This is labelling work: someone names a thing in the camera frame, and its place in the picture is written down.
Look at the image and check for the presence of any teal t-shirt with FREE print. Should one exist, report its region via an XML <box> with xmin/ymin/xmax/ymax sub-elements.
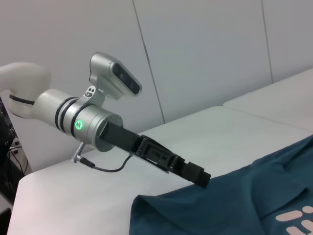
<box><xmin>127</xmin><ymin>134</ymin><xmax>313</xmax><ymax>235</ymax></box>

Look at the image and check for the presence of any dark equipment with cables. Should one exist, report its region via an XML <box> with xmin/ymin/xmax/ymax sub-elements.
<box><xmin>0</xmin><ymin>96</ymin><xmax>29</xmax><ymax>205</ymax></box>

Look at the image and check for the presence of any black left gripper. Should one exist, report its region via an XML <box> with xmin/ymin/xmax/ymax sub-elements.
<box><xmin>97</xmin><ymin>121</ymin><xmax>212</xmax><ymax>189</ymax></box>

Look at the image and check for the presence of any left arm cable with plug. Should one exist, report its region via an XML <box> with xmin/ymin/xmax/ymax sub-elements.
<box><xmin>70</xmin><ymin>141</ymin><xmax>134</xmax><ymax>173</ymax></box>

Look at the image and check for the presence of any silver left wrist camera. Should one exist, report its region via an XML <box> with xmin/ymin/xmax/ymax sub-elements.
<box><xmin>78</xmin><ymin>51</ymin><xmax>143</xmax><ymax>105</ymax></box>

